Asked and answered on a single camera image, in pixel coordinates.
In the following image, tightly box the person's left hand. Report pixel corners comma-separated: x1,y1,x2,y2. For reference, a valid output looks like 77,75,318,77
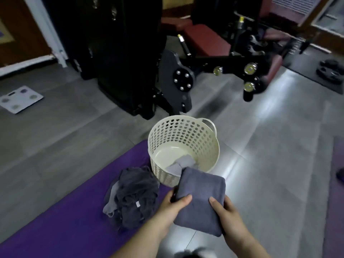
152,186,193,239

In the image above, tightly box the purple yoga mat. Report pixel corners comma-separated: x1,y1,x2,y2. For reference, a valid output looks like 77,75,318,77
0,139,177,258
322,136,344,258

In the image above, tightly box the whitish grey towel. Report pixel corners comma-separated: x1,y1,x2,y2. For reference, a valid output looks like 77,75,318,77
102,180,121,219

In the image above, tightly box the white bathroom scale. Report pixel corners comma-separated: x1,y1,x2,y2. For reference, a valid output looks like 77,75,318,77
0,85,44,115

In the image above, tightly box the stack of black weight plates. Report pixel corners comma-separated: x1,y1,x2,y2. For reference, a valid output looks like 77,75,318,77
315,59,344,86

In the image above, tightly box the beige wall board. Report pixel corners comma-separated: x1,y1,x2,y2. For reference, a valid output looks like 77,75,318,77
0,20,14,46

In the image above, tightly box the light grey tagged towel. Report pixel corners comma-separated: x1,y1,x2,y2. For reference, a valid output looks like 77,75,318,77
175,155,200,169

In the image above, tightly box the person's left forearm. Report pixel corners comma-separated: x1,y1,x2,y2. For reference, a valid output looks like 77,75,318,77
110,223,168,258

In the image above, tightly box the dark red machine pad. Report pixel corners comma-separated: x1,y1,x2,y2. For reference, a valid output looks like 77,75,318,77
183,23,232,57

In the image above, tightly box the person's white shoe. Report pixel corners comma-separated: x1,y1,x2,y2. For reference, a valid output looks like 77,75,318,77
174,246,217,258

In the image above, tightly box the red padded gym machine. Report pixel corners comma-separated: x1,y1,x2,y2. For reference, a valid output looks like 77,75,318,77
161,10,307,102

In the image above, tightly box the white perforated laundry basket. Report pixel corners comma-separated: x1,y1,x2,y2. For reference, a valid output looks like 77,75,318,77
147,115,221,188

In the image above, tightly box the white vertical frame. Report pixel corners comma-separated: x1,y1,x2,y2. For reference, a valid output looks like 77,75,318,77
22,0,68,68

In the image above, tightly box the black floor mat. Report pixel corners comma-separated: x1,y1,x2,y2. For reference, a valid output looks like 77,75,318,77
281,47,344,95

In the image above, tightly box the dark grey tagged towel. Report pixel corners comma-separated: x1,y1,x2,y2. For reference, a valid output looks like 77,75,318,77
173,166,227,238

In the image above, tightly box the person's right hand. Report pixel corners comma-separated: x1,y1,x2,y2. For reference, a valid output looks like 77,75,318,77
209,195,252,249

